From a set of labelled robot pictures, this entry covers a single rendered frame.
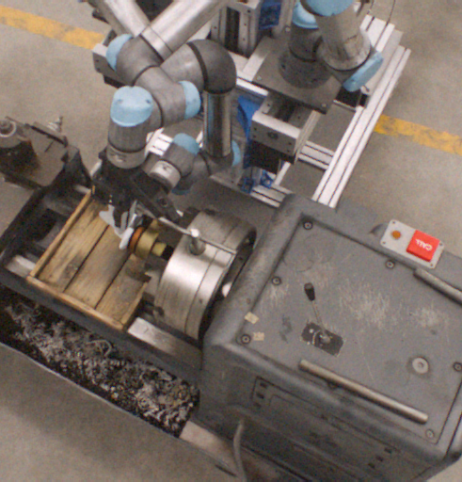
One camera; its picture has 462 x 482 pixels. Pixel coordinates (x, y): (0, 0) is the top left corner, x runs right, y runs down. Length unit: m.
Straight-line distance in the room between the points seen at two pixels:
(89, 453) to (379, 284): 1.48
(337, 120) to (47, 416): 1.64
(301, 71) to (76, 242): 0.77
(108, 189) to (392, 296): 0.67
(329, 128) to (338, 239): 1.50
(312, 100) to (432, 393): 0.85
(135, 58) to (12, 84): 2.10
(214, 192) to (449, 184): 1.06
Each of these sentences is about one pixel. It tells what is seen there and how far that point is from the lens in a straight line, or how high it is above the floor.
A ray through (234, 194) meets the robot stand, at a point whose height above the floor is 0.21.
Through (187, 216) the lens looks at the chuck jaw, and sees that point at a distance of 1.86.
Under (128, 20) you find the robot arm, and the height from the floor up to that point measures 1.39.
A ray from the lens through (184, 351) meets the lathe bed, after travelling 2.06.
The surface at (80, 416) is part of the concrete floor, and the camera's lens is 2.93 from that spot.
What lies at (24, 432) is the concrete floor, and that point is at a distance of 2.95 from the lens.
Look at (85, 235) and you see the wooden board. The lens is 2.19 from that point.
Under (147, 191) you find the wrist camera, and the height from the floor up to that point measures 1.46.
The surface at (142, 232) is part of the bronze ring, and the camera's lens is 1.93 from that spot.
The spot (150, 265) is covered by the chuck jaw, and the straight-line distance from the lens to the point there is 1.90.
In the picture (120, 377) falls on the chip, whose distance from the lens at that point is 2.34.
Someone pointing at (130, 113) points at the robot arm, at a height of 1.64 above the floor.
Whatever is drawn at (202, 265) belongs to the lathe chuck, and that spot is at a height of 1.23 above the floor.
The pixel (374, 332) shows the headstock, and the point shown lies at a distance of 1.71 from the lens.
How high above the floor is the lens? 2.82
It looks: 64 degrees down
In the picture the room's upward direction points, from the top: 6 degrees clockwise
